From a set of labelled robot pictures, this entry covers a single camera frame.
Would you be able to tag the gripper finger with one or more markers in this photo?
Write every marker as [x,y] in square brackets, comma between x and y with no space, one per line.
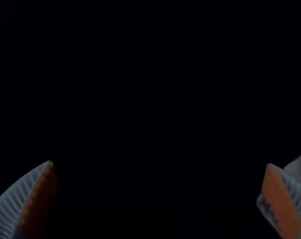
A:
[18,204]
[282,201]

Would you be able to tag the pale towel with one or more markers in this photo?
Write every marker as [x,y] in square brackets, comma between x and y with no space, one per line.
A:
[299,166]

